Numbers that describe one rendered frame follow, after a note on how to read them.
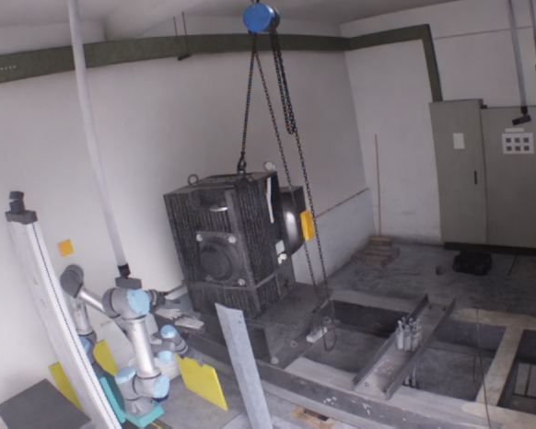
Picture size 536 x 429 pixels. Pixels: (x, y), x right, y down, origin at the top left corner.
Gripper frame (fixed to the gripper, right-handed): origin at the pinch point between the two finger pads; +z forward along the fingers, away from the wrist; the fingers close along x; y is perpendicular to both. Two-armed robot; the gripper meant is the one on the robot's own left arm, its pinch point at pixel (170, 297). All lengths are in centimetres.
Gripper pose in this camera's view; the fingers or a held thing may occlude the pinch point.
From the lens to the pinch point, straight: 248.8
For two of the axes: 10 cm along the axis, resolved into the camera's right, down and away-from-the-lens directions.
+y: 2.4, -9.7, 0.0
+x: -7.2, -1.8, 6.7
